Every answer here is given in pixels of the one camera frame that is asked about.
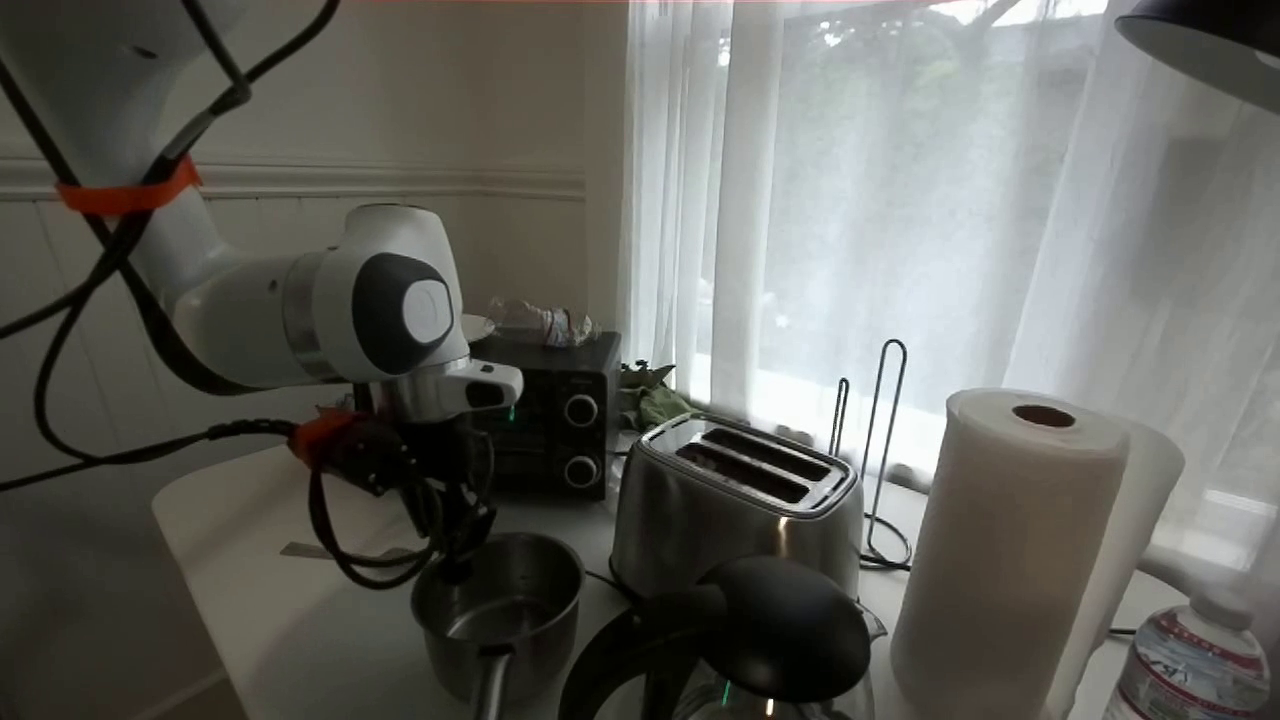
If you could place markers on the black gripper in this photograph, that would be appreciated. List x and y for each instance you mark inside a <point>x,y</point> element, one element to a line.
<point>403,452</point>

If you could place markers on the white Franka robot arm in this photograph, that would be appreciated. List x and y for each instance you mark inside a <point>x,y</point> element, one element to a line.
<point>264,305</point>

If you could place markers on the black toaster oven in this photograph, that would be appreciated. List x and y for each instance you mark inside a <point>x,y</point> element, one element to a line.
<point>562,422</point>

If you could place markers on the crumpled white plastic item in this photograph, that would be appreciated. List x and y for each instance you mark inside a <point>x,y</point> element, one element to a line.
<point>544,323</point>

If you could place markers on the green leafy plant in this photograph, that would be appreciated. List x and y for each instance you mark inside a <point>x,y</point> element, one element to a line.
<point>648,396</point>

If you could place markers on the silver two-slot toaster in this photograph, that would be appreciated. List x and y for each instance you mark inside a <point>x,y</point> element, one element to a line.
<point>726,502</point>

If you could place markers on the black glass coffee carafe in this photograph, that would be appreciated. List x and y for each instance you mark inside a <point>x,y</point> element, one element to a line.
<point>780,635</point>

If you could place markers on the orange tape strip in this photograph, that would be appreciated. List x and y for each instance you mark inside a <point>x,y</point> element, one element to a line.
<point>127,196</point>

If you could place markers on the white paper towel roll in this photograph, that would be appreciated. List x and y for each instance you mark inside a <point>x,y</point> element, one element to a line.
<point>1005,547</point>

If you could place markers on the white sheer curtain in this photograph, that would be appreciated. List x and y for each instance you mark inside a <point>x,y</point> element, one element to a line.
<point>961,201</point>

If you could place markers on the clear plastic water bottle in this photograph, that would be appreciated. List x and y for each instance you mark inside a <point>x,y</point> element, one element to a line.
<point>1192,662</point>

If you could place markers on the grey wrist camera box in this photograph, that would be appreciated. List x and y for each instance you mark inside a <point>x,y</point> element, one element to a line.
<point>480,380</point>

